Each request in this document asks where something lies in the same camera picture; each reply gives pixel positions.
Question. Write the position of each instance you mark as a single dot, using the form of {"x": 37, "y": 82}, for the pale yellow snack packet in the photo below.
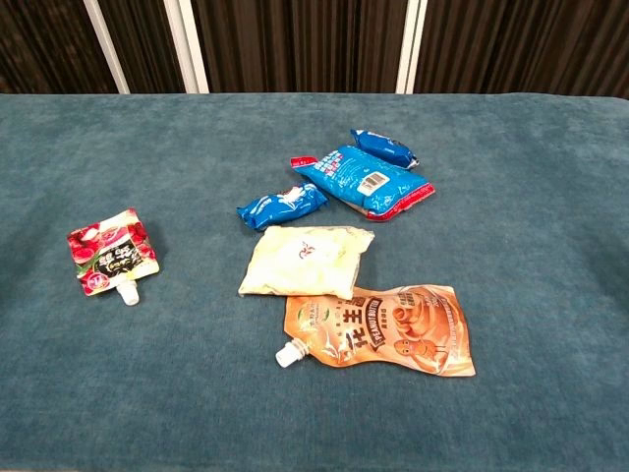
{"x": 304, "y": 268}

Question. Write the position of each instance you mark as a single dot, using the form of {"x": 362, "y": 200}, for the white frame post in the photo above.
{"x": 105, "y": 46}
{"x": 187, "y": 46}
{"x": 412, "y": 46}

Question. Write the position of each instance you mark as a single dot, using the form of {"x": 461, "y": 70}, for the dark brown pleated curtain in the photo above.
{"x": 304, "y": 44}

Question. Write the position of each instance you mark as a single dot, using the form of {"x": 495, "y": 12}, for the red floral spout pouch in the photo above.
{"x": 110, "y": 253}

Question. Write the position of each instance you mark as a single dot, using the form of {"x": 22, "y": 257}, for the small blue cookie pack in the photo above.
{"x": 280, "y": 204}
{"x": 385, "y": 147}

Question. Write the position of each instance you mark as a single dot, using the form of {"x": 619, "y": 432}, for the teal velvet table cloth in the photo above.
{"x": 147, "y": 369}

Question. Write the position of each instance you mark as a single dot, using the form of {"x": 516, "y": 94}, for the orange peanut butter spout pouch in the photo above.
{"x": 393, "y": 334}

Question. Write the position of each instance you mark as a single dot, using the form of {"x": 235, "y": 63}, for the large blue snack bag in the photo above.
{"x": 363, "y": 179}

